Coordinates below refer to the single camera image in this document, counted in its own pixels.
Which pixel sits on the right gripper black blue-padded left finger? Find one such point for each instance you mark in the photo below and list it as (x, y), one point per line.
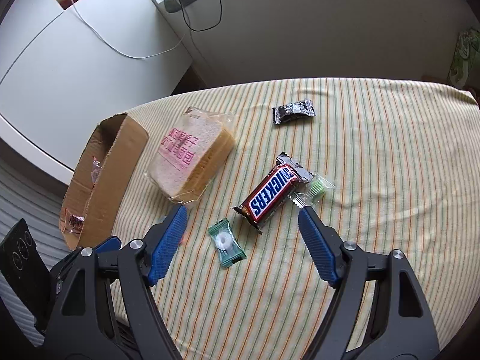
(105, 308)

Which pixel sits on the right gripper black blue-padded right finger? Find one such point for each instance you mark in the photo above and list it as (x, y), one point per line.
(400, 323)

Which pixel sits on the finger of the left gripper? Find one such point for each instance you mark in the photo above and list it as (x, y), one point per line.
(60, 270)

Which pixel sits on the Snickers bar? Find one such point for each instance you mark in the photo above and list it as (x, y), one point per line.
(282, 180)

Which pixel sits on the bagged sliced bread loaf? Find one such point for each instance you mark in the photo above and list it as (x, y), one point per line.
(190, 154)

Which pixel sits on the black candy wrapper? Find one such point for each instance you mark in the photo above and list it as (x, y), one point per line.
(292, 111)

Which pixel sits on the clear red-edged snack bag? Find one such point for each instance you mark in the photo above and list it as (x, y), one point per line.
(73, 224)

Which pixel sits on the red dates bag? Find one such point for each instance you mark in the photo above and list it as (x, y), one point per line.
(96, 169)

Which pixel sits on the brown cardboard box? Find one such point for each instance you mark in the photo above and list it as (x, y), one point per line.
(118, 143)

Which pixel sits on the small green wrapped candy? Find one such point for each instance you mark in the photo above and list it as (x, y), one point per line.
(312, 192)

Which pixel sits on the green mint candy wrapper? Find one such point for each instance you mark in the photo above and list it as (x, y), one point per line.
(227, 247)

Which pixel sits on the striped table cloth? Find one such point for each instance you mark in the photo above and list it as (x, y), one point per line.
(404, 159)

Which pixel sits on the white cabinet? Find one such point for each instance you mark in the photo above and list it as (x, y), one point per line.
(63, 70)

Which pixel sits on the green printed bag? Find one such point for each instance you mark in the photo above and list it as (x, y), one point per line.
(464, 69)

